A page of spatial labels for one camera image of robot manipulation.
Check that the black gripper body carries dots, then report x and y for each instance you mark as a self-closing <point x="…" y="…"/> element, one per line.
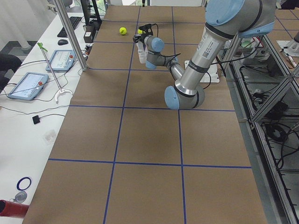
<point x="137" y="38"/>

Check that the clear tennis ball can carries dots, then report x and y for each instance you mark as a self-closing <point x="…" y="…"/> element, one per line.
<point x="142" y="52"/>

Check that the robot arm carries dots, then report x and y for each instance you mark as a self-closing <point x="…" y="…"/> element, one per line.
<point x="224" y="20"/>

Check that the black box with label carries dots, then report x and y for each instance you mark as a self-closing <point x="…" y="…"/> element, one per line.
<point x="89" y="35"/>

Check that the black monitor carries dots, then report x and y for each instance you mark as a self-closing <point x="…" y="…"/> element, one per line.
<point x="89" y="7"/>

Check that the black computer mouse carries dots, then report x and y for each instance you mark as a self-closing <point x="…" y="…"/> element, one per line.
<point x="62" y="42"/>

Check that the far blue teach pendant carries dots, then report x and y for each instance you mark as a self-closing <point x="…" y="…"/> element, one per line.
<point x="62" y="60"/>

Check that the blue teach pendant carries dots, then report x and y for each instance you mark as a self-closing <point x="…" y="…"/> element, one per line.
<point x="62" y="60"/>
<point x="29" y="86"/>

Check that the metal reacher grabber tool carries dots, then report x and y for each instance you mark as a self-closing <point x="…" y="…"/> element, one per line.
<point x="61" y="90"/>

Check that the near blue teach pendant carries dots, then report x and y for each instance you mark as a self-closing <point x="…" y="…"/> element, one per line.
<point x="29" y="86"/>

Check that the small black square pad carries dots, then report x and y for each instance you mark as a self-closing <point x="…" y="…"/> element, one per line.
<point x="36" y="119"/>

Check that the silver round disc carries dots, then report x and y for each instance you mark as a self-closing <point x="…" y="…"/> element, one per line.
<point x="20" y="197"/>

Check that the red cylinder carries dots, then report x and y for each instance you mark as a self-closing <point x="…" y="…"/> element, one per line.
<point x="11" y="209"/>

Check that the aluminium frame post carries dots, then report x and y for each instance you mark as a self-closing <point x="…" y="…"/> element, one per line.
<point x="70" y="32"/>

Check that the aluminium frame rack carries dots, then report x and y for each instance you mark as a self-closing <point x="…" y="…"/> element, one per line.
<point x="266" y="84"/>

